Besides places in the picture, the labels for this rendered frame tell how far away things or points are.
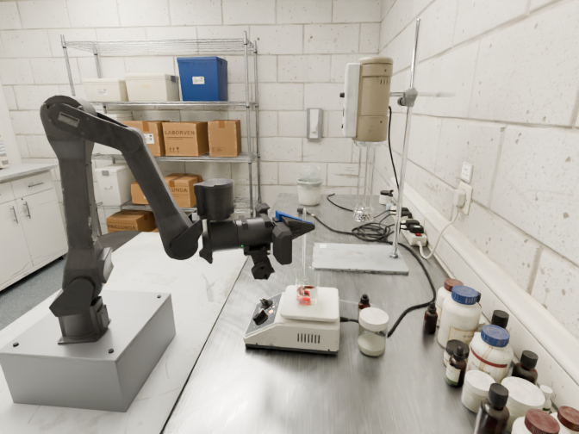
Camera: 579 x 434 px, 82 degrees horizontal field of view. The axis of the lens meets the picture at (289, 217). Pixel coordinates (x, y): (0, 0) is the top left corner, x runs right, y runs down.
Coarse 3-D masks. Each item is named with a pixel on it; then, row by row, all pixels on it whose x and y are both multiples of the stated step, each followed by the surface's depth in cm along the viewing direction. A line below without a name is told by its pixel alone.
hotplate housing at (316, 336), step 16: (288, 320) 68; (304, 320) 68; (256, 336) 69; (272, 336) 69; (288, 336) 68; (304, 336) 68; (320, 336) 67; (336, 336) 67; (320, 352) 69; (336, 352) 68
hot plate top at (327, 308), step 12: (288, 288) 77; (324, 288) 77; (288, 300) 72; (324, 300) 72; (336, 300) 72; (288, 312) 68; (300, 312) 68; (312, 312) 68; (324, 312) 68; (336, 312) 68
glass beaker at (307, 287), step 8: (296, 272) 71; (304, 272) 72; (312, 272) 72; (320, 272) 70; (296, 280) 69; (304, 280) 67; (312, 280) 67; (296, 288) 69; (304, 288) 68; (312, 288) 68; (296, 296) 70; (304, 296) 68; (312, 296) 69; (304, 304) 69; (312, 304) 69
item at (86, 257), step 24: (72, 96) 48; (72, 144) 48; (72, 168) 50; (72, 192) 51; (72, 216) 52; (72, 240) 53; (96, 240) 56; (72, 264) 52; (96, 264) 54; (96, 288) 54
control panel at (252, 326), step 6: (276, 300) 77; (258, 306) 80; (276, 306) 75; (276, 312) 72; (270, 318) 71; (252, 324) 73; (264, 324) 70; (270, 324) 69; (246, 330) 72; (252, 330) 70
